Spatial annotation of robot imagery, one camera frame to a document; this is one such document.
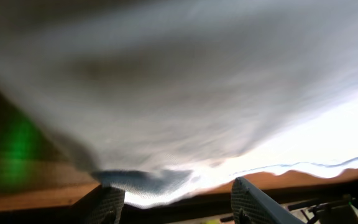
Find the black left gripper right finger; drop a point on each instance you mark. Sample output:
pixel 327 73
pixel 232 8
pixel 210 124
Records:
pixel 252 206

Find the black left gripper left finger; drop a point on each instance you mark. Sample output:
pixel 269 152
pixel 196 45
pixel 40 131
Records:
pixel 103 205

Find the light blue printed t-shirt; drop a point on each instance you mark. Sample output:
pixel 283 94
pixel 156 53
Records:
pixel 167 98

